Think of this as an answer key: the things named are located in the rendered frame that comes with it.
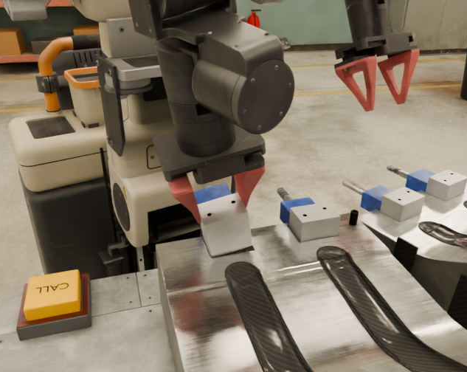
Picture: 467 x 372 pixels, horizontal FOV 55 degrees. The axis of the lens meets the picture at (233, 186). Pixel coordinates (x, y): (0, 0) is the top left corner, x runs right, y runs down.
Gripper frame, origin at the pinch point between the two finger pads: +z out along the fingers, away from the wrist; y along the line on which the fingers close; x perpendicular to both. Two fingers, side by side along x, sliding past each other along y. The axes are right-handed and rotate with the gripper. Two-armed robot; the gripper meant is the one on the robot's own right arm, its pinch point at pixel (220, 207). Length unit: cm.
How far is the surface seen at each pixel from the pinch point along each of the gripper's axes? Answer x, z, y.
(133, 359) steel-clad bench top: -7.5, 10.8, -13.9
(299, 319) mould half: -14.0, 4.2, 3.3
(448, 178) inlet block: 6.1, 13.8, 37.5
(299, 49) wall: 485, 211, 225
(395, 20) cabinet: 447, 188, 340
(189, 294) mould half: -7.7, 3.3, -6.1
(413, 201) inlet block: 1.8, 11.5, 27.8
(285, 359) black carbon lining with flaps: -17.5, 3.8, 0.3
